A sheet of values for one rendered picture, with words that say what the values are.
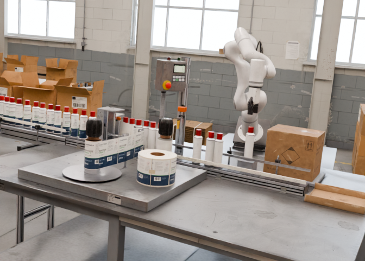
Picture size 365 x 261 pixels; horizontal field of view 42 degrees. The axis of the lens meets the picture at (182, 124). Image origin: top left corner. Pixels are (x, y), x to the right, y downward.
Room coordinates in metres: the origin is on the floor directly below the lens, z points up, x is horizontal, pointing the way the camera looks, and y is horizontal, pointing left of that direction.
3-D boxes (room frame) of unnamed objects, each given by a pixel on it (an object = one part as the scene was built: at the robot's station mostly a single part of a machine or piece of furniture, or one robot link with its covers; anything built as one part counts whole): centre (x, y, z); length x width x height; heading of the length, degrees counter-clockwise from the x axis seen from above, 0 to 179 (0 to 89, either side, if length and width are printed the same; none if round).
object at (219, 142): (2.77, -0.22, 0.98); 0.05 x 0.05 x 0.20
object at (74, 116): (3.24, 0.74, 0.98); 0.05 x 0.05 x 0.20
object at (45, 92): (4.70, 1.36, 0.96); 0.53 x 0.45 x 0.37; 163
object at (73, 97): (4.54, 0.99, 0.97); 0.51 x 0.39 x 0.37; 167
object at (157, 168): (2.40, 0.12, 0.95); 0.20 x 0.20 x 0.14
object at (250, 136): (2.84, -0.41, 1.02); 0.05 x 0.05 x 0.20
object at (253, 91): (2.84, -0.41, 1.32); 0.10 x 0.07 x 0.11; 154
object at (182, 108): (2.94, 0.02, 1.05); 0.10 x 0.04 x 0.33; 154
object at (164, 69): (3.02, 0.09, 1.38); 0.17 x 0.10 x 0.19; 119
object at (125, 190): (2.55, 0.34, 0.86); 0.80 x 0.67 x 0.05; 64
